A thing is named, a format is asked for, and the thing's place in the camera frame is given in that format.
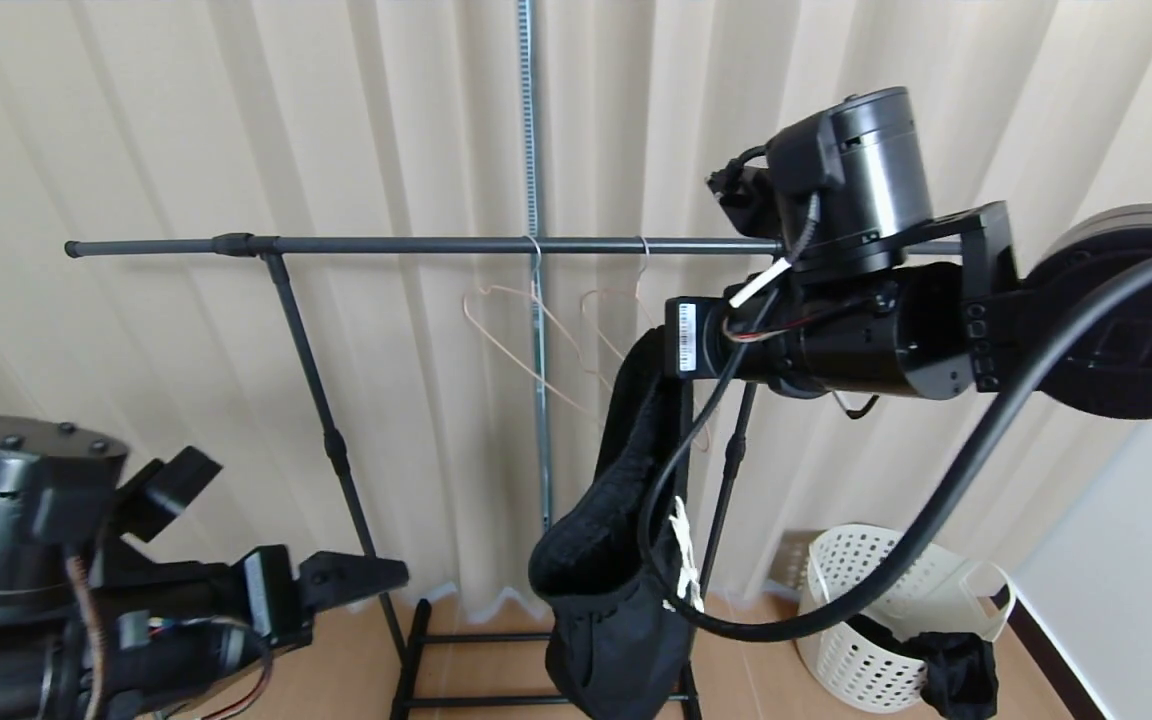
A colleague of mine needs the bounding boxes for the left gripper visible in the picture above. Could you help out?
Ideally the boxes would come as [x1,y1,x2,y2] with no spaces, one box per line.
[114,544,410,707]

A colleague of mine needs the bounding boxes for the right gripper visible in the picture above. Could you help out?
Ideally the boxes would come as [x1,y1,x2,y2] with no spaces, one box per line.
[664,262,978,401]

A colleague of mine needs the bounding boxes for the black drawstring shorts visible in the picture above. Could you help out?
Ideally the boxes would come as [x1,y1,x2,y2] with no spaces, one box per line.
[528,325,708,720]

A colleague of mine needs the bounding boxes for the pink clothes hanger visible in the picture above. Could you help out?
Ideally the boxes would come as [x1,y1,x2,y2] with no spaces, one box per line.
[462,235,605,423]
[580,236,714,454]

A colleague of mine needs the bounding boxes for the white laundry basket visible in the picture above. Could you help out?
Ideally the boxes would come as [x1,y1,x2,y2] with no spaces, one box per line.
[796,523,1018,714]

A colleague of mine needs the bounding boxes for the black clothes rack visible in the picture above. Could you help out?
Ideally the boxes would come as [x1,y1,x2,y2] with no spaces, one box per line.
[64,232,965,720]

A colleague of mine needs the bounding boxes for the black garment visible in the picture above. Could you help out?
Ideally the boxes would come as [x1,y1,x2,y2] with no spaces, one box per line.
[850,612,1000,720]

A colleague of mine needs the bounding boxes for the black cable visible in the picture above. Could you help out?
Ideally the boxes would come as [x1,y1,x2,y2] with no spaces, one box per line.
[635,238,1152,644]

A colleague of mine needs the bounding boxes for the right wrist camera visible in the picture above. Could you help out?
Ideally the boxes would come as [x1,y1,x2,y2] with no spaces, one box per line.
[704,108,849,241]

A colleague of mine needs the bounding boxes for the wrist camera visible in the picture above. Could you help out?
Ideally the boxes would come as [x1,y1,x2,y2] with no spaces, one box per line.
[704,108,849,241]
[113,446,225,547]

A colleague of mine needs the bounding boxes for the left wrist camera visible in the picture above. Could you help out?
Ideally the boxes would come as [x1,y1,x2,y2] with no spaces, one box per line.
[113,446,225,547]

